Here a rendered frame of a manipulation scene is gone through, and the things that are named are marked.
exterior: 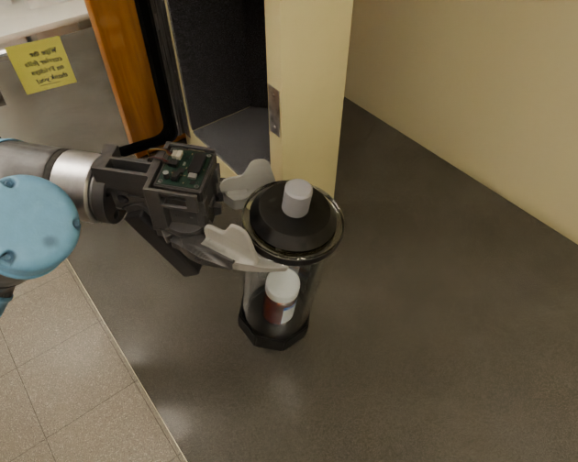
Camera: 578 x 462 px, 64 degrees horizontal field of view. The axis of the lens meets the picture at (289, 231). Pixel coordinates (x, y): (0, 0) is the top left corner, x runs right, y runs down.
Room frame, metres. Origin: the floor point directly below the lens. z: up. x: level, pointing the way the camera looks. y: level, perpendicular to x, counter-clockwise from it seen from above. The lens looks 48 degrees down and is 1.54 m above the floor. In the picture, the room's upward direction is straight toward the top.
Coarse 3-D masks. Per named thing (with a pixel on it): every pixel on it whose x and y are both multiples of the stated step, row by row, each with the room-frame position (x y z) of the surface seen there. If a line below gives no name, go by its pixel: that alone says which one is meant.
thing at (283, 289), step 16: (256, 192) 0.36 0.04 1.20; (336, 208) 0.35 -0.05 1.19; (256, 240) 0.30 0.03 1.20; (336, 240) 0.31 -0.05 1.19; (288, 256) 0.28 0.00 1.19; (304, 256) 0.29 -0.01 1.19; (320, 256) 0.29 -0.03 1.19; (256, 272) 0.31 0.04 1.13; (272, 272) 0.30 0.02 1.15; (288, 272) 0.29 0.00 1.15; (304, 272) 0.30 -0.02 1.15; (320, 272) 0.31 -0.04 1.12; (256, 288) 0.31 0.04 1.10; (272, 288) 0.30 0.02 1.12; (288, 288) 0.29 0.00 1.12; (304, 288) 0.30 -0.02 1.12; (256, 304) 0.31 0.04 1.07; (272, 304) 0.30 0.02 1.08; (288, 304) 0.30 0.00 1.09; (304, 304) 0.31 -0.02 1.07; (256, 320) 0.31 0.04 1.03; (272, 320) 0.30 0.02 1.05; (288, 320) 0.30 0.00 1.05; (304, 320) 0.32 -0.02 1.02; (272, 336) 0.30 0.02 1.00; (288, 336) 0.31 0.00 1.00
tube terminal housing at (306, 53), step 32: (288, 0) 0.52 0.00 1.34; (320, 0) 0.54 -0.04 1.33; (352, 0) 0.58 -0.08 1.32; (288, 32) 0.52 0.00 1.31; (320, 32) 0.55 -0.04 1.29; (288, 64) 0.52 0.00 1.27; (320, 64) 0.55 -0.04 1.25; (288, 96) 0.52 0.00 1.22; (320, 96) 0.55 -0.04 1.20; (288, 128) 0.52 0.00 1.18; (320, 128) 0.55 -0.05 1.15; (288, 160) 0.52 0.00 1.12; (320, 160) 0.55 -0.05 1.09
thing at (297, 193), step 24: (264, 192) 0.35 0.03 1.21; (288, 192) 0.33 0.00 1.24; (312, 192) 0.33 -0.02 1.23; (264, 216) 0.32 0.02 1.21; (288, 216) 0.32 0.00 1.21; (312, 216) 0.32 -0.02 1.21; (336, 216) 0.34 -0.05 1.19; (264, 240) 0.30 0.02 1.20; (288, 240) 0.30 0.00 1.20; (312, 240) 0.30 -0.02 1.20
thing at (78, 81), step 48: (0, 0) 0.64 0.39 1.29; (48, 0) 0.67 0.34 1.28; (96, 0) 0.70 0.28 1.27; (0, 48) 0.63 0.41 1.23; (48, 48) 0.66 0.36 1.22; (96, 48) 0.69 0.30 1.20; (144, 48) 0.73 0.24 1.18; (48, 96) 0.65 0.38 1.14; (96, 96) 0.68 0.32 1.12; (144, 96) 0.72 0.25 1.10; (48, 144) 0.63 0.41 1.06; (96, 144) 0.67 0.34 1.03
